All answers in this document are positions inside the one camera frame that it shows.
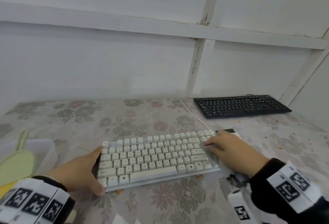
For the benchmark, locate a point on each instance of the person's left hand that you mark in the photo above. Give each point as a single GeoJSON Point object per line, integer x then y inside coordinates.
{"type": "Point", "coordinates": [74, 175]}

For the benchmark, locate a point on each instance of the person's right hand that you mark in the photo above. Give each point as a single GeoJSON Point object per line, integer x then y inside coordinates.
{"type": "Point", "coordinates": [239, 152]}

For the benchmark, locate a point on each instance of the grey fluffy cloth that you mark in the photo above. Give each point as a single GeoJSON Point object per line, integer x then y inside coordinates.
{"type": "Point", "coordinates": [236, 180]}

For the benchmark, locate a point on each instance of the clear plastic container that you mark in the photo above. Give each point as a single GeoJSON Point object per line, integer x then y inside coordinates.
{"type": "Point", "coordinates": [46, 152]}

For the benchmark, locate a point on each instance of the black keyboard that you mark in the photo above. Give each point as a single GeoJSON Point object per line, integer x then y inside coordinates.
{"type": "Point", "coordinates": [241, 106]}

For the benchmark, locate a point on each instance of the green brush yellow bristles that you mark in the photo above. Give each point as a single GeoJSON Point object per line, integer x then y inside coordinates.
{"type": "Point", "coordinates": [15, 164]}

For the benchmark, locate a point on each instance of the white keyboard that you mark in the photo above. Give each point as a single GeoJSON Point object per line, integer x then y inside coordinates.
{"type": "Point", "coordinates": [149, 159]}

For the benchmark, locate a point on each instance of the person's left forearm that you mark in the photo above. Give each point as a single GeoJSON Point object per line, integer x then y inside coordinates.
{"type": "Point", "coordinates": [61, 188]}

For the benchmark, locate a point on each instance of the person's right forearm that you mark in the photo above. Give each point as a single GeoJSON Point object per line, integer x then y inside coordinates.
{"type": "Point", "coordinates": [264, 195]}

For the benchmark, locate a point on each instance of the white marker left wristband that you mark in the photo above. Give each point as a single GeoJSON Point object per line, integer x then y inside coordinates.
{"type": "Point", "coordinates": [33, 200]}

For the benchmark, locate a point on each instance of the white marker wristband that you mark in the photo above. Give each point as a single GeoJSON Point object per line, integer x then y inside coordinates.
{"type": "Point", "coordinates": [293, 185]}
{"type": "Point", "coordinates": [33, 200]}

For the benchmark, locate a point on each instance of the floral tablecloth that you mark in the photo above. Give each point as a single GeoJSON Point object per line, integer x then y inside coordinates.
{"type": "Point", "coordinates": [288, 139]}

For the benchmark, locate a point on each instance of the white marker right wristband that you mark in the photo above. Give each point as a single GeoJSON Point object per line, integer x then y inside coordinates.
{"type": "Point", "coordinates": [293, 185]}

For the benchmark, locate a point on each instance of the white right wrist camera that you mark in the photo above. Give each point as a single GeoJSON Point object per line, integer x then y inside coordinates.
{"type": "Point", "coordinates": [240, 208]}

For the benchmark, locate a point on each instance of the white wooden frame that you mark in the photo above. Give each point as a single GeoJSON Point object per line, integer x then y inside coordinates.
{"type": "Point", "coordinates": [102, 23]}

